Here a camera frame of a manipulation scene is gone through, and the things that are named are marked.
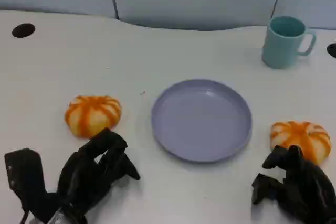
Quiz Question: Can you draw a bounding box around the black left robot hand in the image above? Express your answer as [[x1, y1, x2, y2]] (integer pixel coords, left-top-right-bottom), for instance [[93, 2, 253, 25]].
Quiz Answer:
[[56, 127, 141, 211]]

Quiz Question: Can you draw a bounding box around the lilac plate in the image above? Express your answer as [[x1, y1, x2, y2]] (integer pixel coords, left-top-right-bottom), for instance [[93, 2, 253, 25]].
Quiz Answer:
[[151, 78, 253, 164]]

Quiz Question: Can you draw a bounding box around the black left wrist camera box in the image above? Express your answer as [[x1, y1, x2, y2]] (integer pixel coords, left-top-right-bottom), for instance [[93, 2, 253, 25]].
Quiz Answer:
[[4, 148, 48, 218]]

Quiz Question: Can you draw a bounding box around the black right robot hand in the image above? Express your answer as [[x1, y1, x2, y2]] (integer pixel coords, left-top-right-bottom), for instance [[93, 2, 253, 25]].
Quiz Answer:
[[251, 144, 336, 224]]

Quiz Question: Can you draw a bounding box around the black round table grommet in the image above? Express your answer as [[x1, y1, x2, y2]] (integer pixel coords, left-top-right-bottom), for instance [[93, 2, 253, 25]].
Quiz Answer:
[[11, 23, 36, 39], [326, 42, 336, 58]]

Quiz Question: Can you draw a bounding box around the orange white toy bread roll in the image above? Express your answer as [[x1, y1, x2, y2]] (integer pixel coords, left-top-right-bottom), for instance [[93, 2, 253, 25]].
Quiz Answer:
[[270, 121, 332, 166], [65, 95, 122, 139]]

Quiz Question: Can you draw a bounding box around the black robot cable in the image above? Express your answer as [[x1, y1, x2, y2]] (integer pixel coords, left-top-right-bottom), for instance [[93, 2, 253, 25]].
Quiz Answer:
[[19, 207, 29, 224]]

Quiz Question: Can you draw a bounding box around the pale green mug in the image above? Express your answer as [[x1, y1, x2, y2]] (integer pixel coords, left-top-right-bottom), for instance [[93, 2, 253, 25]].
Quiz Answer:
[[261, 15, 317, 70]]

